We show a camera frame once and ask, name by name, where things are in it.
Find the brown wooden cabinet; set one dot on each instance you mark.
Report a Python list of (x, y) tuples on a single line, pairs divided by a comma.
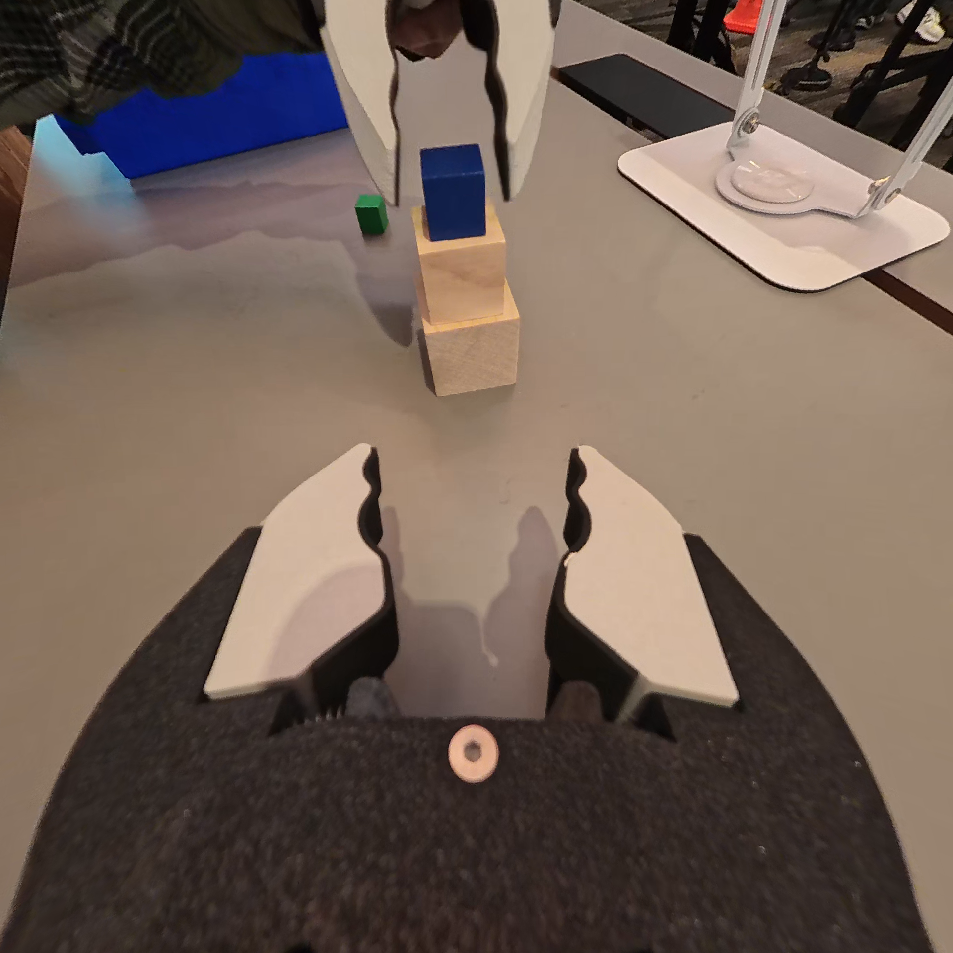
[(11, 208)]

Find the blue wooden cube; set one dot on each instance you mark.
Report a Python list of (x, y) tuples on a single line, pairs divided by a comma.
[(453, 193)]

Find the black flat pad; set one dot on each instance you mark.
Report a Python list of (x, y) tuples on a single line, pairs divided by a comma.
[(640, 93)]

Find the orange traffic cone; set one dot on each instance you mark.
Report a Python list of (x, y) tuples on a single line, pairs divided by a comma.
[(744, 16)]

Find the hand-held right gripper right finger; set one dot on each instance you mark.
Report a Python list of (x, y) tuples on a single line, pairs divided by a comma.
[(640, 588)]

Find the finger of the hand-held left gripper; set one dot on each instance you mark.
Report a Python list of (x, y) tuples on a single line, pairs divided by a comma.
[(521, 74), (361, 74)]

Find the person's left hand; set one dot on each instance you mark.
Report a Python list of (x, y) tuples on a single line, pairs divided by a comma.
[(428, 33)]

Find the small green wooden cube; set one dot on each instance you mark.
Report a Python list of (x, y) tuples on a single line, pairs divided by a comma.
[(371, 216)]

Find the medium plain wooden cube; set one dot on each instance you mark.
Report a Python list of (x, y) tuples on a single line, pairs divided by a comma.
[(461, 279)]

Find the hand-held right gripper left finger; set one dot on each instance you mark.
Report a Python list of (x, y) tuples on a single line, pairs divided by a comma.
[(298, 581)]

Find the white document stand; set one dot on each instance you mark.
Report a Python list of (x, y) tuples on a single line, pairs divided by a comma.
[(782, 231)]

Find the large plain wooden cube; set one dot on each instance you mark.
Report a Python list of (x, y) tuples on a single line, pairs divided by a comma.
[(473, 354)]

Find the blue plastic bin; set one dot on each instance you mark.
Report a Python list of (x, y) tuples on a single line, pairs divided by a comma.
[(223, 126)]

